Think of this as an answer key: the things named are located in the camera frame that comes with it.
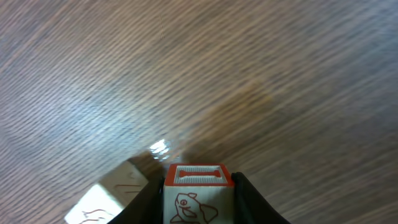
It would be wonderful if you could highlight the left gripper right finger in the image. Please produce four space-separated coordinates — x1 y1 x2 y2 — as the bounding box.
231 172 290 224

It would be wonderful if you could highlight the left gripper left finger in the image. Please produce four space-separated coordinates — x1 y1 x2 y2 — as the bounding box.
108 177 165 224

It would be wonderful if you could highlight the plain white block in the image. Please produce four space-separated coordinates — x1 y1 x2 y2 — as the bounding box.
65 161 148 224

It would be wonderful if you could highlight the red-framed picture block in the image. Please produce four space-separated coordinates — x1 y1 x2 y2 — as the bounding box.
163 163 234 224

